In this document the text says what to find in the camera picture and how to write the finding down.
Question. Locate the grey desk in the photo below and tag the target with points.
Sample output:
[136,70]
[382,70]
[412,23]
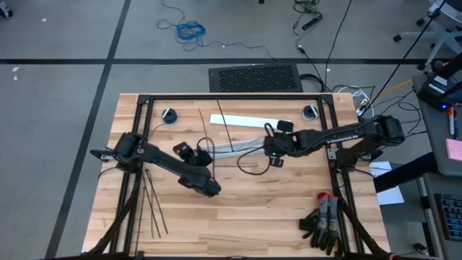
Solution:
[433,144]
[429,216]

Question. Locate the white paper sheet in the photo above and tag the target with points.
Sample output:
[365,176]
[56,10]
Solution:
[391,196]

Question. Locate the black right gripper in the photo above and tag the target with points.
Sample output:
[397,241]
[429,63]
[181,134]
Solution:
[281,144]

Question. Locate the black keyboard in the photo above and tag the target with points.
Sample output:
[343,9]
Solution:
[451,216]

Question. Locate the black label printer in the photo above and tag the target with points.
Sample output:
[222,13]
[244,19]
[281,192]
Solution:
[433,90]

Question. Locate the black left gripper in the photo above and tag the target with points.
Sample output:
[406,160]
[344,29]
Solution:
[193,155]

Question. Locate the black floor mat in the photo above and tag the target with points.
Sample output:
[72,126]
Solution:
[256,77]

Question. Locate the marker pen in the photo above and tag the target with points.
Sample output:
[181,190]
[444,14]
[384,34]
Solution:
[451,122]

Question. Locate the black chair caster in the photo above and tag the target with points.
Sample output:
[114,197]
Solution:
[5,12]

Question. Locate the black aluminium table frame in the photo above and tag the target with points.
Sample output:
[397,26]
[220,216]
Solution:
[234,96]

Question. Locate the dark blue bar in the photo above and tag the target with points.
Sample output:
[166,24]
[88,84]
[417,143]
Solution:
[404,173]

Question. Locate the white flat duct cover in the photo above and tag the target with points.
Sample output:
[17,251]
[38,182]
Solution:
[245,121]

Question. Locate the black power strip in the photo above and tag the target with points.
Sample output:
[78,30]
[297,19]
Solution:
[312,22]

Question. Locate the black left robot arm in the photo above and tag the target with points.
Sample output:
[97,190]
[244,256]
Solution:
[169,166]

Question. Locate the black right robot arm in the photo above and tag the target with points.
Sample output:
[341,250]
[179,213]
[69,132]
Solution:
[343,135]

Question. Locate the grey work glove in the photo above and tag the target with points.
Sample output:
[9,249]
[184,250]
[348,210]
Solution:
[312,231]
[330,216]

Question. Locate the pink sticky notes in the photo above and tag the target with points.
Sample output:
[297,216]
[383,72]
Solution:
[454,150]

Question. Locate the black plug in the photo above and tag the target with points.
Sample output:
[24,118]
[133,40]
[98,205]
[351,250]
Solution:
[420,248]

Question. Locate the grey office chair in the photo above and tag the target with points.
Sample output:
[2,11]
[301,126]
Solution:
[447,36]

